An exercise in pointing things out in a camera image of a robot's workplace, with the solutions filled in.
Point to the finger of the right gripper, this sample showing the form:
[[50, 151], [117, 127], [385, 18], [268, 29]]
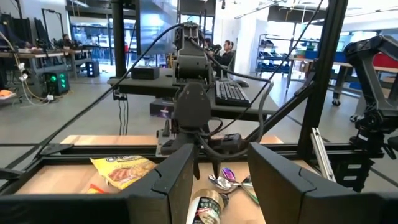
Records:
[[216, 165], [196, 161]]

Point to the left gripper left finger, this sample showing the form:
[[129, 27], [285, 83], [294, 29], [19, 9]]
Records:
[[93, 208]]

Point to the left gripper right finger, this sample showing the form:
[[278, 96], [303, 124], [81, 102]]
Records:
[[311, 208]]

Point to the dark-label spice jar gold cap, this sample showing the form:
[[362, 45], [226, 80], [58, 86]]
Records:
[[205, 208]]

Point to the yellow ramen packet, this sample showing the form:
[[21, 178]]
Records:
[[124, 171]]

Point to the backlit keyboard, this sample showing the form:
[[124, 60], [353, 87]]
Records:
[[231, 93]]

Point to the computer with purple lights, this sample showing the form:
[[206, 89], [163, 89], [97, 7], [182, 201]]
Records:
[[161, 109]]

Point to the grey side desk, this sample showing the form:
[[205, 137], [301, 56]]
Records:
[[149, 87]]

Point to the person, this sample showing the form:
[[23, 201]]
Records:
[[66, 39], [209, 43], [228, 46]]

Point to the shelf rack blue bins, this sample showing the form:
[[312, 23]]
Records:
[[270, 57]]

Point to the small black desktop box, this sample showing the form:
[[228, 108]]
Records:
[[144, 73]]

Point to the computer with green lights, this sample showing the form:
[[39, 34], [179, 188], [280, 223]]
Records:
[[56, 82]]

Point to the large display screen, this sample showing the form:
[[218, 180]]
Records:
[[155, 25]]

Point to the black computer tower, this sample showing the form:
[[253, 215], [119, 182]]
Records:
[[92, 68]]

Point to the wheeled workbench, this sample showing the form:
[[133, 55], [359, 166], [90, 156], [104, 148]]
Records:
[[342, 64]]

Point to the black stand column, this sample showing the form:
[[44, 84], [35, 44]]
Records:
[[118, 37]]

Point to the long wooden desk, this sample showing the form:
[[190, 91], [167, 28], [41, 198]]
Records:
[[34, 55]]

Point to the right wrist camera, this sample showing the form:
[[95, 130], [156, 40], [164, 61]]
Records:
[[191, 105]]

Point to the silver angle bracket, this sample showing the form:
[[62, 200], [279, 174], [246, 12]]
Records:
[[323, 155]]

